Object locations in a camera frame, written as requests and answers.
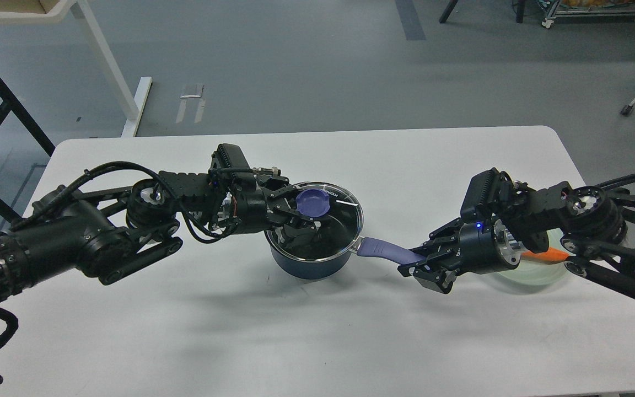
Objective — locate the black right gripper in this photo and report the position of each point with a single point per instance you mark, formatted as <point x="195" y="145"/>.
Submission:
<point x="482" y="247"/>

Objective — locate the orange toy carrot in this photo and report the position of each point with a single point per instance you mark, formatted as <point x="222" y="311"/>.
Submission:
<point x="550" y="256"/>

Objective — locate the glass lid with blue knob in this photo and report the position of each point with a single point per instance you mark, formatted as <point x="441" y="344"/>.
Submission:
<point x="342" y="224"/>

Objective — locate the white desk frame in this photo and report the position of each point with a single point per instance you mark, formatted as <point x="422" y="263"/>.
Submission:
<point x="64" y="38"/>

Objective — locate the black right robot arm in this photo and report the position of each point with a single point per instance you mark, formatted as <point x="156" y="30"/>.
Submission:
<point x="501" y="218"/>

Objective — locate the metal wheeled cart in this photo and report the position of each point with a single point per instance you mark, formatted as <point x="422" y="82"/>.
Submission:
<point x="553" y="10"/>

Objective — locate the blue saucepan with handle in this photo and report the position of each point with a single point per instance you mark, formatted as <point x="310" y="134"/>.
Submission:
<point x="314" y="204"/>

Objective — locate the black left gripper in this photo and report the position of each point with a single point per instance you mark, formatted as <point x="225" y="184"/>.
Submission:
<point x="265" y="208"/>

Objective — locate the black chair legs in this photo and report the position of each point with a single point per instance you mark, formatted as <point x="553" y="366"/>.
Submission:
<point x="484" y="8"/>

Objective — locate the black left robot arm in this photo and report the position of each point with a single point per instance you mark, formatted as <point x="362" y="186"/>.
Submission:
<point x="120" y="217"/>

